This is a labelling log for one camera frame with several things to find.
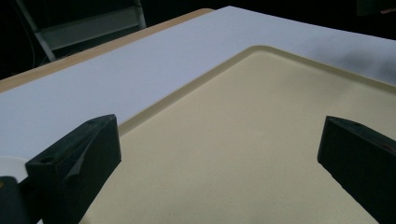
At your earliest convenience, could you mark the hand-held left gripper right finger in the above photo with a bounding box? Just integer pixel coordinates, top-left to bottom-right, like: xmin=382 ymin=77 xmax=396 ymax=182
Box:
xmin=317 ymin=115 xmax=396 ymax=224

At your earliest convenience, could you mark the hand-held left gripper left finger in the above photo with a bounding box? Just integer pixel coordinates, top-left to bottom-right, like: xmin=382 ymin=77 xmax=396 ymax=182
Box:
xmin=24 ymin=113 xmax=122 ymax=224

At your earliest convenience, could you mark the white table mat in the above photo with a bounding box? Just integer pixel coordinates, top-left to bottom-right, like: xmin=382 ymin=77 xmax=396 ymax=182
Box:
xmin=0 ymin=5 xmax=396 ymax=175

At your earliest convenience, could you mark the beige plastic tray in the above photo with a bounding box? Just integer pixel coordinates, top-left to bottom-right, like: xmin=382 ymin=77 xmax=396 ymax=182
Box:
xmin=78 ymin=45 xmax=396 ymax=224

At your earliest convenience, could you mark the grey metal stand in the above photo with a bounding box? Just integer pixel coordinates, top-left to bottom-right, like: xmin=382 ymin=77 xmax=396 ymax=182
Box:
xmin=15 ymin=0 xmax=148 ymax=63

